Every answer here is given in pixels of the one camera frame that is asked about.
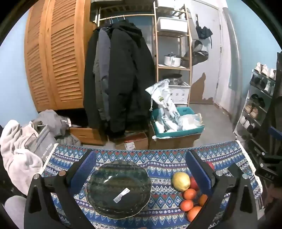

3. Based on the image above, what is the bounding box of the grey jacket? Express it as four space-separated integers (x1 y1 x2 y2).
93 27 112 121

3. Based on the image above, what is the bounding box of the yellow lemon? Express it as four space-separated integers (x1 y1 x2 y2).
172 172 190 191

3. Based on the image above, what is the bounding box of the white pot with lid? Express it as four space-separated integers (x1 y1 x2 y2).
163 52 182 67

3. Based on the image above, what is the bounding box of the wooden shelf rack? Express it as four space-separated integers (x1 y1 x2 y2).
154 1 193 106

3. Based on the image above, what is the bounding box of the small cardboard box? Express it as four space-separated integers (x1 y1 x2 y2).
115 131 149 150

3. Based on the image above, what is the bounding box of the grey fabric tote basket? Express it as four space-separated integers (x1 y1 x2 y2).
24 124 58 161

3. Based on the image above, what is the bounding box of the wooden drawer chest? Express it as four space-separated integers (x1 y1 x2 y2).
69 126 108 146

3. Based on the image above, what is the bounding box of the blue patterned tablecloth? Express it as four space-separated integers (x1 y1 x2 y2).
41 140 263 229

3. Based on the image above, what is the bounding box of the black jacket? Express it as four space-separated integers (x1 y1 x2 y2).
82 30 99 128

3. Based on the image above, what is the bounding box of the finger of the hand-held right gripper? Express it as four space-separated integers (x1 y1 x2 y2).
268 126 282 143
253 151 282 165

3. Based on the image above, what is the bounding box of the teal plastic crate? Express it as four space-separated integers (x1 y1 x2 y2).
151 107 205 139

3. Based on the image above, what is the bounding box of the grey door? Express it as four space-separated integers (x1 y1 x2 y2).
188 4 223 105

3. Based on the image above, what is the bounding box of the orange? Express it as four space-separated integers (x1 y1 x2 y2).
197 194 209 207
183 188 197 200

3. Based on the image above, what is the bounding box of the steel pot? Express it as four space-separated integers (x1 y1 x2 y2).
168 74 183 86

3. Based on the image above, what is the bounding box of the shoe rack with shoes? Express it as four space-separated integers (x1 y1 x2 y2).
239 63 277 135

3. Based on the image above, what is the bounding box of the clear plastic bag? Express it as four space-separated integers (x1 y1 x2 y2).
178 113 203 130

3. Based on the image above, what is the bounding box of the black hooded coat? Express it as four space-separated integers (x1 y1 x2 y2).
106 22 156 139

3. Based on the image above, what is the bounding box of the reddish tangerine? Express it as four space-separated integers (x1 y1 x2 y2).
180 199 194 212

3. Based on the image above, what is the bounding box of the metal shoe rack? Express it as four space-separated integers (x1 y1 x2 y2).
233 63 277 143

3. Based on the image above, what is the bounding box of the white patterned box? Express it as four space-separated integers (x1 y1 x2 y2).
168 83 191 103

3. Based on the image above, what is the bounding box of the dark folded umbrella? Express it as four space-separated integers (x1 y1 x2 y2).
195 14 214 48

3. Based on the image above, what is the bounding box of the large cardboard box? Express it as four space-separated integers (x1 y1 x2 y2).
149 123 201 150

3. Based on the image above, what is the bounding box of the grey clothes pile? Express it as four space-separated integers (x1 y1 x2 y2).
32 110 82 146

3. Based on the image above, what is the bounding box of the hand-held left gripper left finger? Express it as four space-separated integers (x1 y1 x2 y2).
24 150 97 229

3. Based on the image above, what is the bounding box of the white printed bag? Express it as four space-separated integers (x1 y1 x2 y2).
145 79 183 132

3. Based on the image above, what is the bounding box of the large orange grapefruit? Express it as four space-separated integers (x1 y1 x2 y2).
187 206 203 222

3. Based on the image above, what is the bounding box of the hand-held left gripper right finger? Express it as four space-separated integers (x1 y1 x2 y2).
185 150 259 229

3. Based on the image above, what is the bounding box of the wooden clothes rail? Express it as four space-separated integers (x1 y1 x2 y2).
98 14 155 22

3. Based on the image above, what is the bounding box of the dark green glass plate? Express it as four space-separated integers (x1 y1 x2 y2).
86 160 152 219

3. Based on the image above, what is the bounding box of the grey cloth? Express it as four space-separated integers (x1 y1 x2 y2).
4 196 28 229

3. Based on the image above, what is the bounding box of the wooden louvred wardrobe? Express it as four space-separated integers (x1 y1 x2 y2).
24 0 97 112

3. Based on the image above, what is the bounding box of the white storage bin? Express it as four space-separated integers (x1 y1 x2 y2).
159 17 188 32

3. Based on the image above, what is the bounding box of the white fleece blanket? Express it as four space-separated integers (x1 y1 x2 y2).
0 120 43 195

